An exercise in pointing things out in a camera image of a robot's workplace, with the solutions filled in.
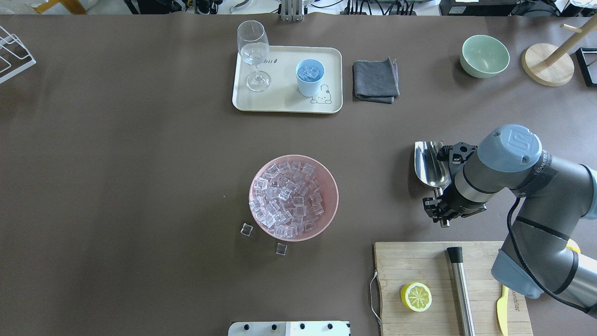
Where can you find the clear ice cubes pile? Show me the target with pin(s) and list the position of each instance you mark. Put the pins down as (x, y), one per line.
(287, 200)

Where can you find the clear wine glass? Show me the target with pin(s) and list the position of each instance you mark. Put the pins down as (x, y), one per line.
(253, 47)

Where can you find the half lemon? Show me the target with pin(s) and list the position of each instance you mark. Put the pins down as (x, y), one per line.
(416, 296)

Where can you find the wooden cup tree stand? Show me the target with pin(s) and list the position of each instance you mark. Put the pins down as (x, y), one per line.
(551, 65)

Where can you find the white wire cup rack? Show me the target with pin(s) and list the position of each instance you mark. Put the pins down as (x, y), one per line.
(14, 56)

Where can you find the green ceramic bowl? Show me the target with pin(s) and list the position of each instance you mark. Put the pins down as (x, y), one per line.
(483, 56)

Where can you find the steel muddler black tip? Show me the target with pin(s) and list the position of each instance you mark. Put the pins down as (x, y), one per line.
(455, 255)

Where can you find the steel ice scoop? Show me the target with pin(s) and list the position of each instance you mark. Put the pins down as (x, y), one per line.
(433, 173)

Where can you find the yellow lemon near lime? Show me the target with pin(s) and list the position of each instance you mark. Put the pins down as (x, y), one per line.
(573, 245)

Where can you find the light blue cup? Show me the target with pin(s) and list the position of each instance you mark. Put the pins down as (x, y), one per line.
(309, 89)

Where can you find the spilled ice cube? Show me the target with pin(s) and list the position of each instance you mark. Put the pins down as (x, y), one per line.
(246, 229)
(281, 249)

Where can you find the yellow plastic knife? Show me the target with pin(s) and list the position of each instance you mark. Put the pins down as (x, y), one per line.
(501, 309)

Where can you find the bamboo cutting board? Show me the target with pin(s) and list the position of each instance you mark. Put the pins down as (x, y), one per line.
(399, 263)

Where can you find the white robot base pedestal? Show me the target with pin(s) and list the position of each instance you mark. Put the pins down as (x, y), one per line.
(290, 328)

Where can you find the grey folded cloth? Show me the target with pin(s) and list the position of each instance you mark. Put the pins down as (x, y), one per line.
(376, 81)

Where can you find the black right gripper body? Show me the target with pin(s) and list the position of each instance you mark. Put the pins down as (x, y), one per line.
(458, 206)

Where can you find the aluminium frame post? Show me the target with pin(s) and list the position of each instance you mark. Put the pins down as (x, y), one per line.
(292, 10)

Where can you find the cream rabbit tray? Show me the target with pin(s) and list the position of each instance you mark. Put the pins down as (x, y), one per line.
(283, 95)

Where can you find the pink bowl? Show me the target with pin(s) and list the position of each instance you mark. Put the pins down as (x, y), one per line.
(294, 198)

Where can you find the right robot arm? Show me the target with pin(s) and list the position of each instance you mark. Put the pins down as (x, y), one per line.
(551, 196)

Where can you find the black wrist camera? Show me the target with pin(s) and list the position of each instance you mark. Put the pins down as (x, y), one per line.
(456, 154)

